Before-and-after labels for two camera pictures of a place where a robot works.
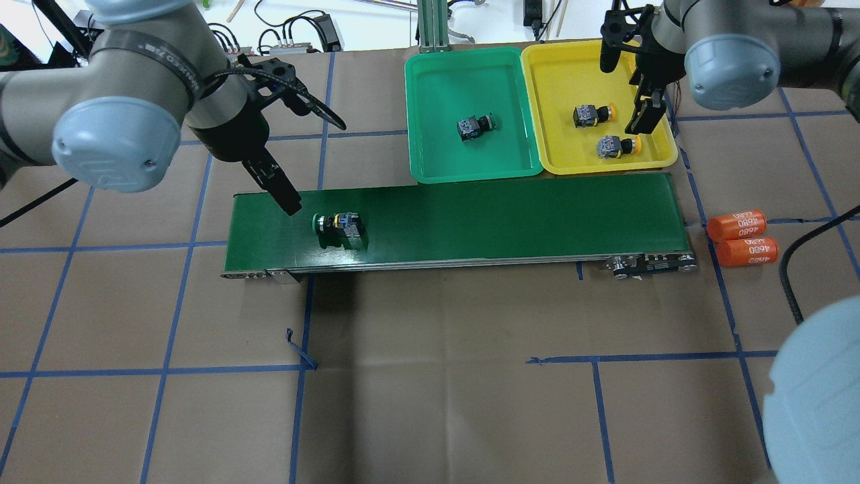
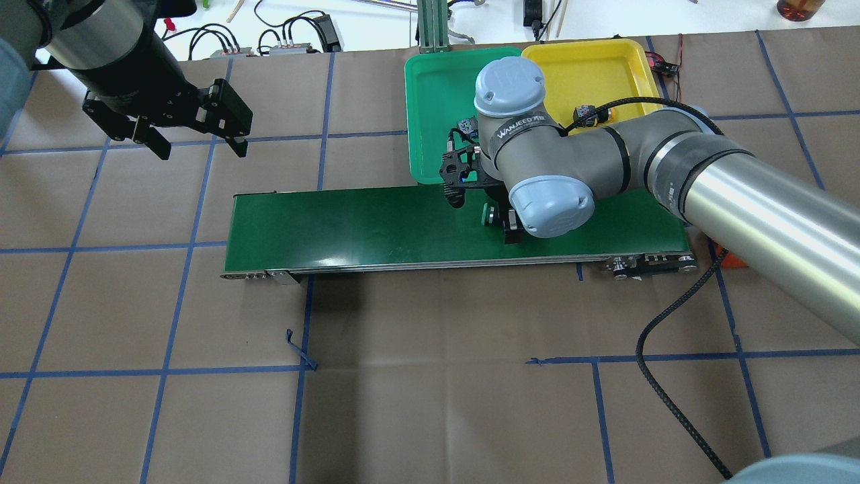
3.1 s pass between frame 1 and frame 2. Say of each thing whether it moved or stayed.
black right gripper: moved
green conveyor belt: stayed
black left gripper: moved
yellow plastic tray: stayed
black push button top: stayed
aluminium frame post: stayed
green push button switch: moved
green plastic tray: stayed
